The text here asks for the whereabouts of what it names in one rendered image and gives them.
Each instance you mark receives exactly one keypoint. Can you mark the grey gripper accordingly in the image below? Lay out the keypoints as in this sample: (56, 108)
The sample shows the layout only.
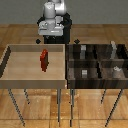
(50, 28)

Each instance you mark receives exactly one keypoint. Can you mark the red cereal box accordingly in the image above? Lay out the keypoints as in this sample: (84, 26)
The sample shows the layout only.
(44, 60)

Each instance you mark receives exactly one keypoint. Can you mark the dark wooden compartment bin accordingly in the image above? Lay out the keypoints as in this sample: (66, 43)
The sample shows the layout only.
(96, 81)

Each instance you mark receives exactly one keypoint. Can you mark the small black diamond marker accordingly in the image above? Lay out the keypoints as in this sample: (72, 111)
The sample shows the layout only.
(38, 41)
(77, 41)

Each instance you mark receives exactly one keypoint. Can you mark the grey translucent carton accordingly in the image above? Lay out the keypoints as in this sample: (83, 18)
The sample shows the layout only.
(83, 52)

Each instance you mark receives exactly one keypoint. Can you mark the light wooden bin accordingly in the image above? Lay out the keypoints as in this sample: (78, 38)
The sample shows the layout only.
(23, 63)

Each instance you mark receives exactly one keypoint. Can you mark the small grey translucent cube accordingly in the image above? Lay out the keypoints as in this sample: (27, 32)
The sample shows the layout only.
(84, 73)

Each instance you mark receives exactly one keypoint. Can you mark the grey translucent bottle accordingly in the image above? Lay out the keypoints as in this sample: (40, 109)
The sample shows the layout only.
(114, 50)

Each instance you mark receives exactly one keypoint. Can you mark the grey metal table leg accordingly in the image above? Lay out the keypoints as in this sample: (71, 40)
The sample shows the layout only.
(59, 105)
(113, 106)
(103, 96)
(72, 106)
(15, 106)
(26, 96)

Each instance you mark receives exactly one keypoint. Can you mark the grey translucent can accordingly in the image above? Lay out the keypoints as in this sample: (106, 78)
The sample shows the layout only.
(116, 72)

